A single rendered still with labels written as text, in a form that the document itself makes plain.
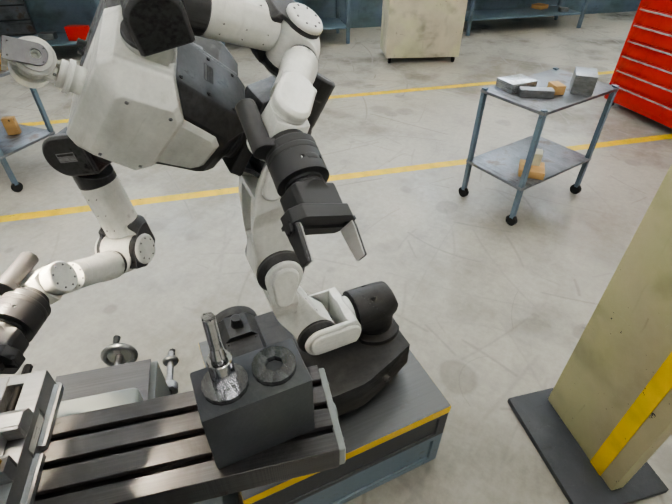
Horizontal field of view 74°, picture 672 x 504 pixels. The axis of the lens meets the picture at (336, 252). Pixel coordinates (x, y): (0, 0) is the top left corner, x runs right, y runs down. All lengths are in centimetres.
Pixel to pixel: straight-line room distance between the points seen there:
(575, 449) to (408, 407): 83
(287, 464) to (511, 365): 164
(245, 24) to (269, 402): 71
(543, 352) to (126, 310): 229
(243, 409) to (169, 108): 57
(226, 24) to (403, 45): 578
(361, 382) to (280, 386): 69
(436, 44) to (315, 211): 613
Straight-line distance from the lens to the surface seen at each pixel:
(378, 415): 172
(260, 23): 94
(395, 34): 657
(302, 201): 66
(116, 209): 122
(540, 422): 231
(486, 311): 271
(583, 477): 225
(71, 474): 117
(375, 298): 159
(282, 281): 126
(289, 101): 74
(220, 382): 89
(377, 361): 164
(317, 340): 150
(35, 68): 95
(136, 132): 96
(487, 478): 214
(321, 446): 106
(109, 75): 90
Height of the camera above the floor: 187
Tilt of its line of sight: 39 degrees down
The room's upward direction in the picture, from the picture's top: straight up
